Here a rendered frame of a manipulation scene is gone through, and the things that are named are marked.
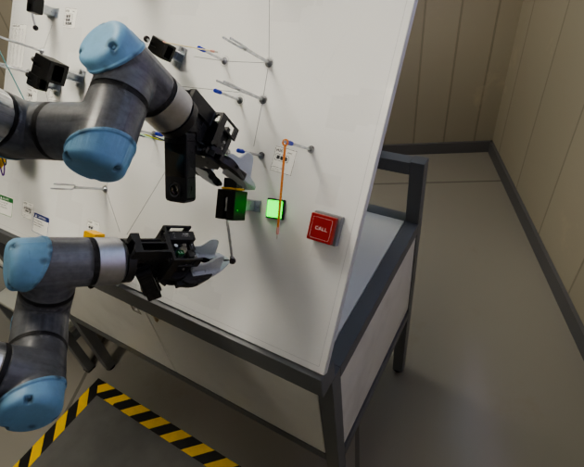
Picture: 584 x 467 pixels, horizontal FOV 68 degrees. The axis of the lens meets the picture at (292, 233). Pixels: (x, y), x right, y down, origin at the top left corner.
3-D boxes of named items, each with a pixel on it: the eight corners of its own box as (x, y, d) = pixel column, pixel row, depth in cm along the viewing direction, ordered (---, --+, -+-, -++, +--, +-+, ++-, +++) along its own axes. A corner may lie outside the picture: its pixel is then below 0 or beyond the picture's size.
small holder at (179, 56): (164, 35, 98) (140, 23, 92) (190, 51, 95) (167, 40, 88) (157, 55, 99) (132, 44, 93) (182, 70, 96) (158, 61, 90)
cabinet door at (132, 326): (175, 372, 141) (134, 292, 116) (70, 315, 165) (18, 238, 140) (179, 367, 142) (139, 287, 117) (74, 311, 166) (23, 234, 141)
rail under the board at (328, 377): (323, 398, 87) (321, 381, 83) (-1, 242, 139) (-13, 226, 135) (335, 376, 90) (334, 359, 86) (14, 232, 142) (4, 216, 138)
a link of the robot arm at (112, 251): (90, 295, 66) (81, 251, 70) (120, 293, 69) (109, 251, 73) (104, 269, 62) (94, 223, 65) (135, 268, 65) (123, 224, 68)
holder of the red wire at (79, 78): (61, 57, 115) (20, 44, 106) (91, 73, 110) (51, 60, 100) (57, 76, 117) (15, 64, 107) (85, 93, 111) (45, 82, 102)
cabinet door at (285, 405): (323, 456, 116) (312, 377, 91) (174, 374, 141) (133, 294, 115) (327, 447, 118) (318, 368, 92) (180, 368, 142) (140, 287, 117)
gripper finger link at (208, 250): (239, 246, 81) (196, 247, 75) (225, 264, 84) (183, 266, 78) (234, 233, 82) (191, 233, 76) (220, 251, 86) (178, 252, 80)
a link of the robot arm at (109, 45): (63, 72, 53) (85, 20, 56) (125, 125, 62) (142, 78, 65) (110, 62, 50) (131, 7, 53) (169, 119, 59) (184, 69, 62)
